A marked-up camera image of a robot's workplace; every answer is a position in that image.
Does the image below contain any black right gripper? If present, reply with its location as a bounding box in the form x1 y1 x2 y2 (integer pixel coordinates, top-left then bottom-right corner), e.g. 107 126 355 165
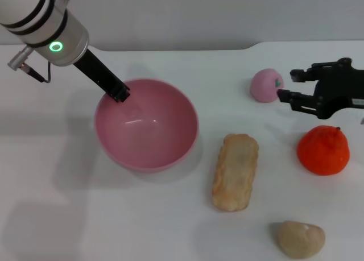
277 57 364 120

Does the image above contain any beige round bun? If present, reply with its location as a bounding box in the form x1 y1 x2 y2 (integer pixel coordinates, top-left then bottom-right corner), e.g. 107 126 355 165
270 220 326 259

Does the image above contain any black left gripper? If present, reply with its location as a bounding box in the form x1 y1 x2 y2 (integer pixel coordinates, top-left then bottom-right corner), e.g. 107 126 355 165
72 48 131 103

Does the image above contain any pink peach toy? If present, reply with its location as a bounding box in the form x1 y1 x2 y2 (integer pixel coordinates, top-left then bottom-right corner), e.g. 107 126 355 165
250 68 284 103

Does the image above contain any long ridged orange bread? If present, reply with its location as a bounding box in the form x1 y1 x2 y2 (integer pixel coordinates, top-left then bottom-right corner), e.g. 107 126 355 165
212 133 259 212

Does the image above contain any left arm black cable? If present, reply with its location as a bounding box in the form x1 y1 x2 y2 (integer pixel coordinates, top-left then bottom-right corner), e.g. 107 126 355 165
7 46 53 84

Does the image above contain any orange tangerine toy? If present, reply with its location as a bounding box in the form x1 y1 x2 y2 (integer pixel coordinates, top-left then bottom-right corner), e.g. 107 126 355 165
297 125 350 176

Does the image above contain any pink plastic bowl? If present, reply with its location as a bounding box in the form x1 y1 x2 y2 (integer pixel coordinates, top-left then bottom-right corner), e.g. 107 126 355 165
94 78 199 173

